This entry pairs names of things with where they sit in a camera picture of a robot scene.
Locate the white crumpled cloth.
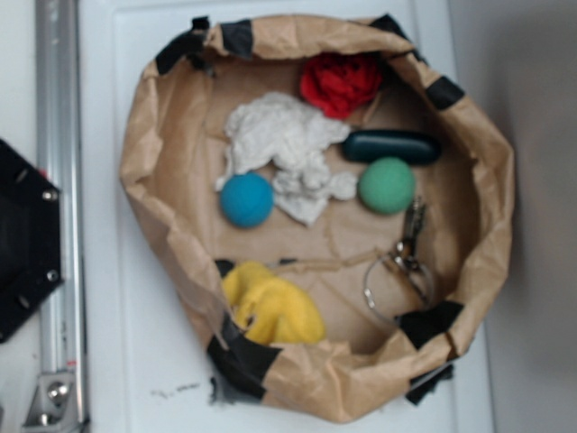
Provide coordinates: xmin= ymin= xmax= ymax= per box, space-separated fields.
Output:
xmin=215 ymin=92 xmax=358 ymax=226

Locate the yellow cloth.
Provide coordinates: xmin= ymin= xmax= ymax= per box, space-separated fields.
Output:
xmin=223 ymin=261 xmax=326 ymax=345

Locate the red cloth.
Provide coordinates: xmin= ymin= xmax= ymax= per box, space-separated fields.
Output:
xmin=299 ymin=52 xmax=382 ymax=120

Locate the blue ball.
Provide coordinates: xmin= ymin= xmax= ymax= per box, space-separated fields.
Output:
xmin=219 ymin=172 xmax=274 ymax=228

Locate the brown paper bin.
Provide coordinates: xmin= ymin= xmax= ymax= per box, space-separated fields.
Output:
xmin=120 ymin=15 xmax=515 ymax=423

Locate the dark teal oblong case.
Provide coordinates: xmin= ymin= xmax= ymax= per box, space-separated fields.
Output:
xmin=342 ymin=129 xmax=442 ymax=165

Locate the green ball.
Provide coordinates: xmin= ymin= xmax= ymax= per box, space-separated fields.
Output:
xmin=358 ymin=157 xmax=416 ymax=215

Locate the metal key ring with clip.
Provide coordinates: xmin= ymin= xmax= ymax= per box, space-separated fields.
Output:
xmin=362 ymin=196 xmax=435 ymax=324

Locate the aluminium extrusion rail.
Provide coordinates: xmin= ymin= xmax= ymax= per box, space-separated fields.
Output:
xmin=34 ymin=1 xmax=87 ymax=376

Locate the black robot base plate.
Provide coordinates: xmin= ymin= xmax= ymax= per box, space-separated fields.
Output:
xmin=1 ymin=141 xmax=62 ymax=344

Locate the metal corner bracket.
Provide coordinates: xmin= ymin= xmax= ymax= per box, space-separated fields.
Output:
xmin=20 ymin=371 xmax=89 ymax=433

